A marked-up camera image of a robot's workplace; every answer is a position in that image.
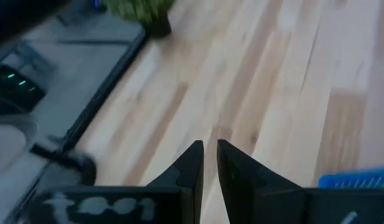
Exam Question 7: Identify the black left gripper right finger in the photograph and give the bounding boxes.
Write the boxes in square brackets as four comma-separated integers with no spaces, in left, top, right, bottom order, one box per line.
[217,139,306,224]

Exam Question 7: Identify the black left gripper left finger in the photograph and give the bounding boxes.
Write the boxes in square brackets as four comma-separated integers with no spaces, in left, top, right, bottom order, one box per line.
[146,140,205,224]

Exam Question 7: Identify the black desk lamp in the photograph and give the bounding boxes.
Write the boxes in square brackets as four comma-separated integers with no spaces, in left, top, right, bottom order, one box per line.
[0,113,98,187]

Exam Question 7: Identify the blue plastic basket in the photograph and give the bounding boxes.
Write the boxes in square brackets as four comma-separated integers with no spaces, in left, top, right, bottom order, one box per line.
[317,167,384,190]

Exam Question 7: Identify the green artificial plant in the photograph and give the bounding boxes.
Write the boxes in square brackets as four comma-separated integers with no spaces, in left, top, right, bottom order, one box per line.
[103,0,177,39]

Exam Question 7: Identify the black power strip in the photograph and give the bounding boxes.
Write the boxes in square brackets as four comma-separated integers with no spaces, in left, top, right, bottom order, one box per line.
[0,63,46,118]

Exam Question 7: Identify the grey metal leg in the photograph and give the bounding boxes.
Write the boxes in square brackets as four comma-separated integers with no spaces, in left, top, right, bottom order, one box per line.
[11,39,60,75]

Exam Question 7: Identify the black aluminium table frame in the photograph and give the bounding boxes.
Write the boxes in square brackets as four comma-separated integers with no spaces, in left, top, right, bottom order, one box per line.
[4,27,149,224]

